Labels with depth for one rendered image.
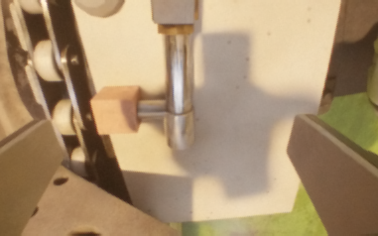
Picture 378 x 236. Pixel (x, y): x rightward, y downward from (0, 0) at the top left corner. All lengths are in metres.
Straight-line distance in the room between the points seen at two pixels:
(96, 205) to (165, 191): 0.09
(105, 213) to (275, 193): 0.20
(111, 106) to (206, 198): 0.17
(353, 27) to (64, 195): 1.03
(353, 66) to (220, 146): 0.92
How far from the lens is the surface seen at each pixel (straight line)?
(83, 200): 0.22
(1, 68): 0.33
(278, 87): 0.21
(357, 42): 1.07
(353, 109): 1.46
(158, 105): 0.18
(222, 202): 0.30
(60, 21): 0.24
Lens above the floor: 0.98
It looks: 61 degrees down
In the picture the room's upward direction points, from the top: 177 degrees clockwise
